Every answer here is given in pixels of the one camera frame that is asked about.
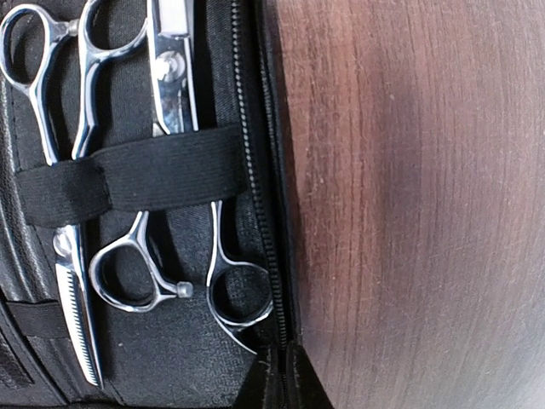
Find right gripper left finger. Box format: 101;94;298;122
232;349;284;409

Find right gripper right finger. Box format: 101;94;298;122
286;343;333;409

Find black zip tool case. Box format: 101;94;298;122
1;1;294;408

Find silver hair scissors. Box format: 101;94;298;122
89;1;273;353

